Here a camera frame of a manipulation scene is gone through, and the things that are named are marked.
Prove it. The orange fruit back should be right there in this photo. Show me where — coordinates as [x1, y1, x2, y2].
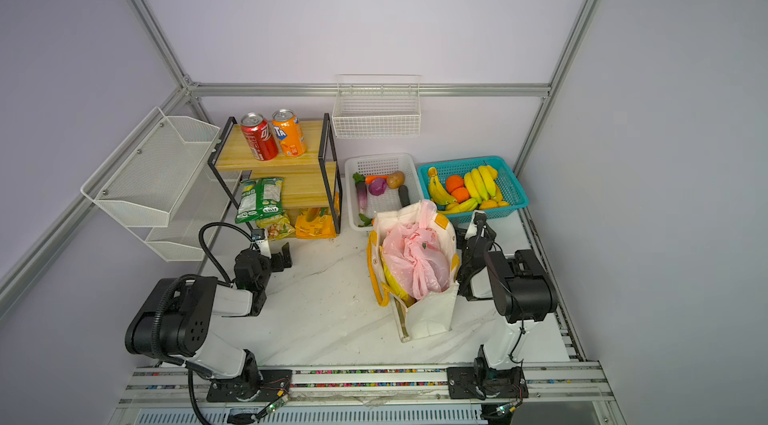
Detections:
[445, 175, 464, 193]

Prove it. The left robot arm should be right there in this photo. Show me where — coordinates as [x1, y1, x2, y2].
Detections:
[124, 221, 293, 402]

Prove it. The red cola can middle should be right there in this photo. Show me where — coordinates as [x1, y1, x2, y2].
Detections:
[240, 112, 278, 161]

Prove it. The orange carrot back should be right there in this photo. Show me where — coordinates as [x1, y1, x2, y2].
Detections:
[365, 175, 387, 184]

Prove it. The white mesh wall rack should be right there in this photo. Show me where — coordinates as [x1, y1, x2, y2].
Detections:
[81, 108, 241, 262]

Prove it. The yellow corn chips bag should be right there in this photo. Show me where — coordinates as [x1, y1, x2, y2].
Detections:
[255, 213, 295, 241]

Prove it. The white plastic vegetable basket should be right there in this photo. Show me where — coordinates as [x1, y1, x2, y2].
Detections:
[342, 153, 425, 231]

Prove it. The dark green cucumber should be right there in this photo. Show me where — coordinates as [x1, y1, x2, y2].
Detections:
[398, 185, 412, 207]

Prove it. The light purple eggplant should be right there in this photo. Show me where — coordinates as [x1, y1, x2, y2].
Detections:
[352, 173, 368, 213]

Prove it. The purple onion back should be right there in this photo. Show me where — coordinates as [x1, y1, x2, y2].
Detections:
[368, 179, 389, 196]

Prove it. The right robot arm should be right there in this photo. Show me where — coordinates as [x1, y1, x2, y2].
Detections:
[456, 211, 558, 399]

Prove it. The yellow potato chips bag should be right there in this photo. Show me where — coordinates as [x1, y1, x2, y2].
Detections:
[384, 268, 416, 307]

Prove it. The white canvas tote bag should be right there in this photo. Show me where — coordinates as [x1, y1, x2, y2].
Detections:
[366, 221, 460, 342]

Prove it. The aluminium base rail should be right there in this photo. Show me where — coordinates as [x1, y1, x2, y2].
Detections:
[110, 362, 626, 424]

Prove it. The pink plastic grocery bag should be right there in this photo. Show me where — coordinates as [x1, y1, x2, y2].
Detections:
[374, 200, 456, 302]

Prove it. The yellow banana left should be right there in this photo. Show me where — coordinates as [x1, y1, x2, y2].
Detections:
[427, 167, 456, 207]

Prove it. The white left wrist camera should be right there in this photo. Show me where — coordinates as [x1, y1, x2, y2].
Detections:
[251, 228, 272, 258]

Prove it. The orange fruit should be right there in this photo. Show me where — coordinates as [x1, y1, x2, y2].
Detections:
[445, 175, 464, 193]
[451, 187, 471, 203]

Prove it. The brown potato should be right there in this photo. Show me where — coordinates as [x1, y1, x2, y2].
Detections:
[386, 170, 405, 189]

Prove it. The white wire wall basket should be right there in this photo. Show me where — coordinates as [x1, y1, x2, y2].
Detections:
[331, 74, 422, 139]

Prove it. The orange fruit front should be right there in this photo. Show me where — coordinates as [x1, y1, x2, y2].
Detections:
[451, 187, 471, 203]

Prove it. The yellow banana bunch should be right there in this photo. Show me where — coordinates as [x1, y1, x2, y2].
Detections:
[463, 165, 505, 207]

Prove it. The black frame wooden shelf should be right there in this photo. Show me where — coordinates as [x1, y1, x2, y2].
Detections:
[207, 114, 343, 232]

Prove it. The orange soda can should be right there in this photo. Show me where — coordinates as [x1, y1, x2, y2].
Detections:
[272, 109, 307, 157]

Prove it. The green snack bag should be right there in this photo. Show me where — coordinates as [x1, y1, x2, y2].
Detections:
[235, 177, 284, 223]

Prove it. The orange mango gummy bag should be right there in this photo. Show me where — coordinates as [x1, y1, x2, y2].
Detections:
[294, 207, 337, 240]

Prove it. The teal plastic fruit basket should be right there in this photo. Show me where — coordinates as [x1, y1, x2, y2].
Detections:
[418, 156, 529, 223]

